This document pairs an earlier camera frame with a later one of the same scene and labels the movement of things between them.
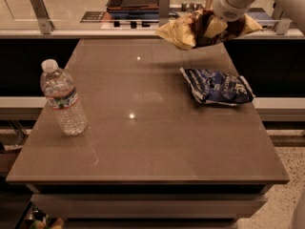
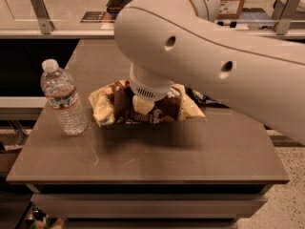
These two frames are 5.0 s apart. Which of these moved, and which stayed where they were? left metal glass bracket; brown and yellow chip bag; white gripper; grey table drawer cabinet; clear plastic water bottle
Moved: brown and yellow chip bag; white gripper
Stayed: left metal glass bracket; grey table drawer cabinet; clear plastic water bottle
